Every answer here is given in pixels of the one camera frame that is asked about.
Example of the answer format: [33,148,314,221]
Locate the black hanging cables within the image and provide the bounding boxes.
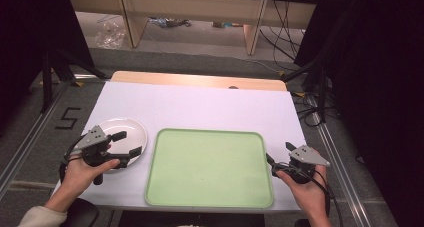
[259,0,303,62]

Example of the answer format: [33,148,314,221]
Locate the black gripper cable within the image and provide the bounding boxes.
[313,168,344,227]
[58,133,88,185]

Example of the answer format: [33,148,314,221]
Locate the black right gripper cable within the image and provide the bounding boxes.
[313,168,344,227]

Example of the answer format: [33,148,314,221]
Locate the clear plastic bag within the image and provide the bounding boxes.
[94,18,126,50]

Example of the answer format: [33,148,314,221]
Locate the metal floor rail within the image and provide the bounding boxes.
[306,96,372,227]
[0,75,113,192]

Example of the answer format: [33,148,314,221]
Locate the black stool seat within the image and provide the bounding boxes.
[61,197,100,227]

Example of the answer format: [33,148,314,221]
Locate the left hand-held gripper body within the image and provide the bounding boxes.
[70,125,131,186]

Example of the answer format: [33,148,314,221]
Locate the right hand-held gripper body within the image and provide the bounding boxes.
[273,144,331,185]

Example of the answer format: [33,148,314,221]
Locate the black metal stand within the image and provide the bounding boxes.
[281,58,329,123]
[39,48,111,114]

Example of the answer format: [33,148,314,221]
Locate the white table mat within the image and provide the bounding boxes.
[53,80,309,212]

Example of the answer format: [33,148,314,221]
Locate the green tray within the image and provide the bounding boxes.
[143,127,275,210]

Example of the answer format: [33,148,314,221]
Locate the person's left hand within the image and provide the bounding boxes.
[61,155,122,201]

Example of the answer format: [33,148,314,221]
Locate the beige wooden desk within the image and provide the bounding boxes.
[64,0,324,56]

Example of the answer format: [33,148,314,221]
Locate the black floor cables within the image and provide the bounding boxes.
[293,91,338,128]

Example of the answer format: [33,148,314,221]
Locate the black curtain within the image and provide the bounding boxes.
[0,0,96,135]
[294,0,424,227]

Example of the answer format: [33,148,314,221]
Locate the white plate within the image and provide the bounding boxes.
[89,116,148,172]

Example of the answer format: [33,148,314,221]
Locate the person's right hand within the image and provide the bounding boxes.
[275,165,329,219]

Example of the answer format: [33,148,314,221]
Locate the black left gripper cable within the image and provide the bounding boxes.
[58,133,88,185]

